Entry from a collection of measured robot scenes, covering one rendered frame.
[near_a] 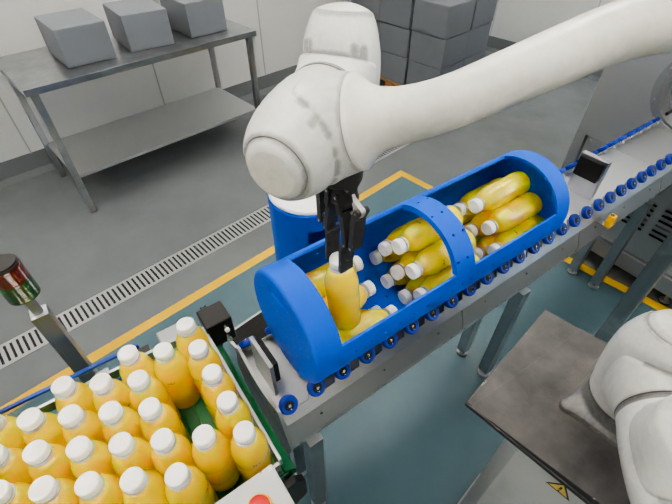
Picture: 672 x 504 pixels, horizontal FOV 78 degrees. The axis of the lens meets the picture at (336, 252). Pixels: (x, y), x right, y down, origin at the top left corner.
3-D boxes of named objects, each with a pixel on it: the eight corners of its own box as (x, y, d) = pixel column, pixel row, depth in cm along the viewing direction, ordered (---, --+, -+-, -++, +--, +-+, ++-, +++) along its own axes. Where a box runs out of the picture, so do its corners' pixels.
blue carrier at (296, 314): (552, 252, 130) (586, 172, 112) (321, 408, 94) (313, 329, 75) (480, 210, 148) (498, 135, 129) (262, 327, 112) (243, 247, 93)
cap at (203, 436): (210, 424, 78) (208, 420, 77) (219, 441, 76) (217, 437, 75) (190, 436, 77) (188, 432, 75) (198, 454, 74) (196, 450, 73)
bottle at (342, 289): (328, 330, 94) (319, 276, 80) (332, 304, 99) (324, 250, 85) (359, 332, 93) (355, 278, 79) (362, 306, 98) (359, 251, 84)
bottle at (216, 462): (232, 450, 93) (215, 412, 80) (246, 478, 88) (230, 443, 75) (201, 469, 90) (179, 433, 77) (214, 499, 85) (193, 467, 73)
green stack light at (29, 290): (43, 297, 91) (31, 282, 87) (9, 310, 88) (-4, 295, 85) (38, 279, 95) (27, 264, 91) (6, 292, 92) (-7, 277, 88)
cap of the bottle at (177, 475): (164, 491, 70) (161, 488, 69) (169, 467, 73) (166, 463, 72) (188, 489, 70) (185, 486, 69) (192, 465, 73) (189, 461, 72)
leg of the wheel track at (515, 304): (491, 373, 206) (533, 290, 162) (483, 379, 203) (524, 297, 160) (482, 365, 209) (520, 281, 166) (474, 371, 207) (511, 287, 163)
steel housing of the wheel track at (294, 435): (672, 202, 204) (717, 138, 180) (296, 480, 114) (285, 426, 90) (616, 175, 221) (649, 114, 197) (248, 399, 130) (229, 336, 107)
